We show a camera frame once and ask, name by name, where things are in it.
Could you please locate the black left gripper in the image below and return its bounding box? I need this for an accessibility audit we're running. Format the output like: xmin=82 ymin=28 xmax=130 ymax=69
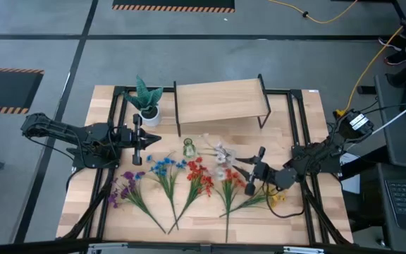
xmin=116 ymin=113 xmax=162 ymax=167

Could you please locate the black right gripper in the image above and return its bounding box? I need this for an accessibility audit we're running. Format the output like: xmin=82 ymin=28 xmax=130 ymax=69
xmin=231 ymin=146 xmax=278 ymax=197

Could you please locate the orange-red artificial flower bunch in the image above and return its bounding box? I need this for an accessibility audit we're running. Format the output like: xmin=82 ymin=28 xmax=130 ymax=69
xmin=214 ymin=168 xmax=248 ymax=243

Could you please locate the white artificial flower bunch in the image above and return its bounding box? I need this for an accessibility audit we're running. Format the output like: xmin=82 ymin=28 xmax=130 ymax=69
xmin=199 ymin=132 xmax=239 ymax=181

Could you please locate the blue artificial flower bunch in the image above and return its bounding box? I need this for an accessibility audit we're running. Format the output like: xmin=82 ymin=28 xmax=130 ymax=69
xmin=146 ymin=154 xmax=189 ymax=231

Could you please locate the green glass vase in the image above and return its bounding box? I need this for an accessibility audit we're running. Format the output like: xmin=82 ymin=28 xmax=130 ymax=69
xmin=183 ymin=138 xmax=196 ymax=159

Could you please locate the yellow artificial flower bunch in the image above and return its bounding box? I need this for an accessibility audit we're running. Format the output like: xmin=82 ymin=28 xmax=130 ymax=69
xmin=219 ymin=188 xmax=287 ymax=218

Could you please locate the purple artificial flower bunch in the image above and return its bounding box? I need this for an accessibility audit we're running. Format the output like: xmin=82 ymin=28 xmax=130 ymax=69
xmin=106 ymin=171 xmax=167 ymax=234

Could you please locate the red artificial flower bunch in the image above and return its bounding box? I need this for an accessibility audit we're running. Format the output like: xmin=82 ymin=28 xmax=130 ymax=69
xmin=167 ymin=157 xmax=215 ymax=234

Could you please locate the wooden shelf with black legs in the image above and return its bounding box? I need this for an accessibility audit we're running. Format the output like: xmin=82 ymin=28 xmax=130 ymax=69
xmin=173 ymin=73 xmax=273 ymax=138

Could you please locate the green plant in white pot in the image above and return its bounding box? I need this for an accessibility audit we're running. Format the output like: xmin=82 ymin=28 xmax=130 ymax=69
xmin=122 ymin=75 xmax=164 ymax=128

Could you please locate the black crossbar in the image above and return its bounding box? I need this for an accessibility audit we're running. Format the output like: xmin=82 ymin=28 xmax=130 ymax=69
xmin=0 ymin=238 xmax=406 ymax=254

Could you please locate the white paper sheet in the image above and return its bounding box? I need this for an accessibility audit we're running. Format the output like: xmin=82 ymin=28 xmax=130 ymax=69
xmin=340 ymin=152 xmax=362 ymax=195

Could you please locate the black mat with hazard stripes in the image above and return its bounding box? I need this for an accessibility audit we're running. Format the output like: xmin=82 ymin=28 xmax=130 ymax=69
xmin=112 ymin=0 xmax=235 ymax=13
xmin=0 ymin=67 xmax=44 ymax=114

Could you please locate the thin white rod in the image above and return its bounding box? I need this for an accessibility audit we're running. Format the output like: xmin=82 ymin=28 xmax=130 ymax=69
xmin=371 ymin=94 xmax=406 ymax=135

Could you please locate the person's shoe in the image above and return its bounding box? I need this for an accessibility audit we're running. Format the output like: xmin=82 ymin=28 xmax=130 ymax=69
xmin=378 ymin=35 xmax=405 ymax=52
xmin=383 ymin=50 xmax=406 ymax=66

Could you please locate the black aluminium table frame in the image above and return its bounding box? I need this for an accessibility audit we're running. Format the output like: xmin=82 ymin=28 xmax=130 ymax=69
xmin=56 ymin=85 xmax=354 ymax=246

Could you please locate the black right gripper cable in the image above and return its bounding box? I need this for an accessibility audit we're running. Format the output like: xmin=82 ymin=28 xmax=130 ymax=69
xmin=265 ymin=183 xmax=306 ymax=219

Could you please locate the silver metal bracket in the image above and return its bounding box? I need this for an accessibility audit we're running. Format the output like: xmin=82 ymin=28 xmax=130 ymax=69
xmin=88 ymin=242 xmax=130 ymax=254
xmin=283 ymin=246 xmax=326 ymax=254

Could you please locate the yellow extension cable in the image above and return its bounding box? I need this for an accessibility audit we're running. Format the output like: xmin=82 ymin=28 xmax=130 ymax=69
xmin=333 ymin=1 xmax=406 ymax=120
xmin=268 ymin=0 xmax=359 ymax=25

